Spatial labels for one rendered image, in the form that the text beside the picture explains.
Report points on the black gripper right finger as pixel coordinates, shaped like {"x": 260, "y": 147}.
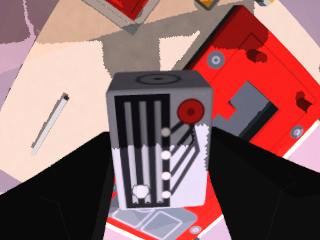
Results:
{"x": 262, "y": 196}

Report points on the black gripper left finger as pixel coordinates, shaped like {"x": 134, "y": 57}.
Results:
{"x": 69, "y": 200}

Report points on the white box with black markings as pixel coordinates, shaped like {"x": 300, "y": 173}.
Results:
{"x": 160, "y": 127}

